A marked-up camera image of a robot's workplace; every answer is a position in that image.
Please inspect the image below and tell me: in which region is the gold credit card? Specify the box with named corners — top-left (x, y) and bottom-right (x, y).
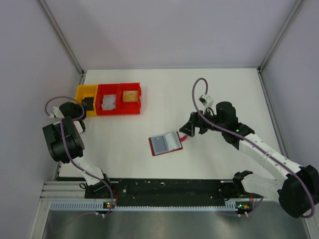
top-left (122, 90), bottom-right (139, 103)

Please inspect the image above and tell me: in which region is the aluminium left frame post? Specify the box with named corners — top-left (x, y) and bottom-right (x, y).
top-left (36, 0), bottom-right (85, 76)

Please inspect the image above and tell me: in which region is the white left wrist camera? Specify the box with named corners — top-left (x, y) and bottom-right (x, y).
top-left (49, 106), bottom-right (64, 119)

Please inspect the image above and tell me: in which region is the white slotted cable duct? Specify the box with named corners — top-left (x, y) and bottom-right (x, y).
top-left (50, 201), bottom-right (252, 212)

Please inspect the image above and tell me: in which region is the red plastic bin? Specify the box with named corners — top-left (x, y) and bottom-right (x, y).
top-left (95, 84), bottom-right (120, 116)
top-left (119, 83), bottom-right (142, 115)

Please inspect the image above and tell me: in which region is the aluminium frame post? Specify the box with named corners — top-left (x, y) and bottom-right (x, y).
top-left (36, 0), bottom-right (85, 76)
top-left (257, 0), bottom-right (306, 73)

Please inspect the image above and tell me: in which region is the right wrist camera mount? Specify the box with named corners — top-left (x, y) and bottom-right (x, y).
top-left (199, 94), bottom-right (214, 111)

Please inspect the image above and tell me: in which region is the aluminium right frame post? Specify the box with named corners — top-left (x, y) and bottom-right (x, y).
top-left (257, 0), bottom-right (306, 73)

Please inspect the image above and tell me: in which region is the red plastic bin right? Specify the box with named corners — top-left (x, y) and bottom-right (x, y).
top-left (119, 83), bottom-right (142, 115)

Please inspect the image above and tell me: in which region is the red leather card holder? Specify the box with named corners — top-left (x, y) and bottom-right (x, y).
top-left (149, 131), bottom-right (188, 156)

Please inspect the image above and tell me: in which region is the aluminium front frame rail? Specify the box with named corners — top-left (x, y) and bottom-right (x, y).
top-left (39, 180), bottom-right (282, 200)

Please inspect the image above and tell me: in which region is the silver card in bin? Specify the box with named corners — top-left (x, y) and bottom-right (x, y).
top-left (109, 100), bottom-right (116, 110)

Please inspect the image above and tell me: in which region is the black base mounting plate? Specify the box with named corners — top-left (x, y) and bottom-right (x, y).
top-left (84, 178), bottom-right (262, 206)

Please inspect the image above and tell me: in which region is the silver VIP credit card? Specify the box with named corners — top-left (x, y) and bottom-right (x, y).
top-left (101, 95), bottom-right (116, 111)

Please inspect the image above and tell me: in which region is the yellow plastic bin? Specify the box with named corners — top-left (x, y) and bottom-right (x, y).
top-left (75, 85), bottom-right (98, 117)

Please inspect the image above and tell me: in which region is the red plastic bin middle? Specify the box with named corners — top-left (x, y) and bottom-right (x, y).
top-left (95, 84), bottom-right (120, 116)

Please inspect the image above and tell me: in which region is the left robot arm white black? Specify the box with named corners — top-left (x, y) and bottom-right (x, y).
top-left (42, 96), bottom-right (113, 198)

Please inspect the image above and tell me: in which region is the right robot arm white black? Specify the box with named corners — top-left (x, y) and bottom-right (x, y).
top-left (179, 102), bottom-right (319, 218)

